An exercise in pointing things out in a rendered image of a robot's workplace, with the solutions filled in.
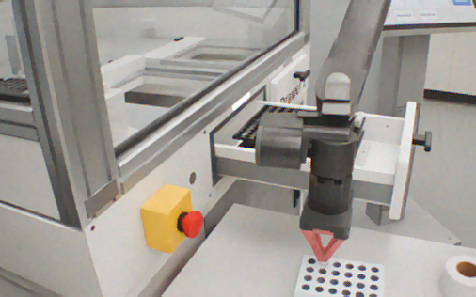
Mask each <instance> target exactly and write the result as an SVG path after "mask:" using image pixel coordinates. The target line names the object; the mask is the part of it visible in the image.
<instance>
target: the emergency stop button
mask: <svg viewBox="0 0 476 297"><path fill-rule="evenodd" d="M202 227H203V217H202V215H201V213H200V212H199V211H190V212H189V213H188V214H187V215H186V216H185V217H184V218H183V221H182V228H183V229H184V234H185V236H186V237H188V238H193V239H195V238H196V237H197V236H198V235H199V233H200V232H201V230H202Z"/></svg>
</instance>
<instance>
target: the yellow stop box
mask: <svg viewBox="0 0 476 297"><path fill-rule="evenodd" d="M140 211H141V217H142V222H143V227H144V233H145V239H146V244H147V246H148V247H149V248H152V249H156V250H159V251H162V252H166V253H169V254H172V253H173V252H174V251H175V250H176V248H177V247H178V246H179V245H180V244H181V243H182V241H183V240H184V239H185V238H186V236H185V234H184V229H183V228H182V221H183V218H184V217H185V216H186V215H187V214H188V213H189V212H190V211H192V200H191V191H190V189H188V188H184V187H181V186H177V185H172V184H165V185H164V186H163V187H162V188H160V189H159V190H158V192H157V193H156V194H155V195H154V196H153V197H151V198H150V199H149V200H148V201H147V202H145V203H144V205H143V206H142V207H141V209H140Z"/></svg>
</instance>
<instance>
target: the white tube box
mask: <svg viewBox="0 0 476 297"><path fill-rule="evenodd" d="M384 277H385V265H381V264H375V263H370V262H369V263H366V262H359V261H354V260H344V259H338V258H330V260H329V261H328V265H327V266H322V265H321V264H320V261H319V260H317V258H316V257H315V256H312V255H304V256H303V259H302V262H301V265H300V269H299V274H298V277H297V280H296V284H295V288H294V297H384Z"/></svg>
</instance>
